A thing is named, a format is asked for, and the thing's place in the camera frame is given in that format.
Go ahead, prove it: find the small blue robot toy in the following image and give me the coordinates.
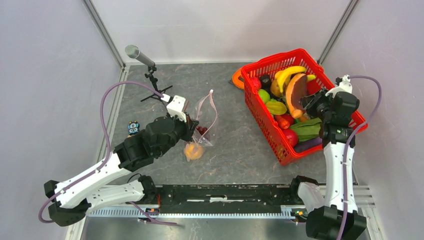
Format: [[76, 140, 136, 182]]
[[127, 120, 140, 136]]

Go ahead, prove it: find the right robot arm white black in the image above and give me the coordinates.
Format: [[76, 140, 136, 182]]
[[288, 89, 367, 240]]

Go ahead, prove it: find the clear zip top bag pink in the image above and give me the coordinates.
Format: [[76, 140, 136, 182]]
[[183, 89, 218, 162]]

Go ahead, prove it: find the red strawberry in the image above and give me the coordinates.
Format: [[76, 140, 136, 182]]
[[250, 76, 262, 91]]

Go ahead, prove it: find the yellow banana bunch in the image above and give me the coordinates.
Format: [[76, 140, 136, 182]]
[[274, 66, 307, 94]]

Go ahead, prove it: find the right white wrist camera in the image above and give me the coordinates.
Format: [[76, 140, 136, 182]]
[[325, 74, 353, 98]]

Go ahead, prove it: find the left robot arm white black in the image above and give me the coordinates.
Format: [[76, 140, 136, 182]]
[[44, 115, 199, 227]]

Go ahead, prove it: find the orange carrot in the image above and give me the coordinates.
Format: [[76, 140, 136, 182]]
[[274, 115, 290, 130]]

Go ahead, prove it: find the orange fruit with leaf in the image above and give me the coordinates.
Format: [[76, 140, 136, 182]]
[[183, 142, 204, 162]]

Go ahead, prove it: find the purple eggplant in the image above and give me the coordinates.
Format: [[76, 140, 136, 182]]
[[293, 136, 322, 153]]

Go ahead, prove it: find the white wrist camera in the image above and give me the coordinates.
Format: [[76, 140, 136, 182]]
[[166, 95, 188, 123], [325, 74, 353, 98]]

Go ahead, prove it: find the grey microphone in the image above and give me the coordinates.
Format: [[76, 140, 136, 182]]
[[124, 44, 156, 68]]

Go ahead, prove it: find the red tomato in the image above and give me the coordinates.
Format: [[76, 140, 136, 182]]
[[281, 114, 295, 128]]

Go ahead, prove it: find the black tripod stand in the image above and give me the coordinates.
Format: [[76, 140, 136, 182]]
[[140, 66, 173, 102]]

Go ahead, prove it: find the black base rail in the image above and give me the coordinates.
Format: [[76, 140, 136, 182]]
[[136, 184, 303, 214]]

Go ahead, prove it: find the papaya slice orange brown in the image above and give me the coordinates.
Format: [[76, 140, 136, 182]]
[[285, 73, 308, 119]]

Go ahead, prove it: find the red plastic basket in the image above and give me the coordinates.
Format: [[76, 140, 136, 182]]
[[240, 48, 368, 166]]

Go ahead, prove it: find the red apple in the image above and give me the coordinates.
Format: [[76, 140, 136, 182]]
[[282, 128, 299, 147]]

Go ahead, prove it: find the dark mangosteen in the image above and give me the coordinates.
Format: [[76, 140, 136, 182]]
[[258, 74, 272, 90]]

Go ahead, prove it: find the orange plastic handle piece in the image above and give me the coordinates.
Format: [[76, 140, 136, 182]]
[[229, 68, 245, 90]]

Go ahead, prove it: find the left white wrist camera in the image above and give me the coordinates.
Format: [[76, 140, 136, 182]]
[[166, 95, 188, 123]]

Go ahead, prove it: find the dark red grape bunch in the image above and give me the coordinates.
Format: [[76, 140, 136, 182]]
[[196, 126, 208, 135]]

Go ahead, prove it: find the green apple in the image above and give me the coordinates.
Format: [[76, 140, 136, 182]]
[[257, 89, 271, 104]]

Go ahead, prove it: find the yellow star fruit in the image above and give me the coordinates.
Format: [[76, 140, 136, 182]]
[[265, 99, 288, 115]]

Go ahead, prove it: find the green leafy vegetable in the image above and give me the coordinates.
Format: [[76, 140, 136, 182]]
[[289, 118, 322, 142]]

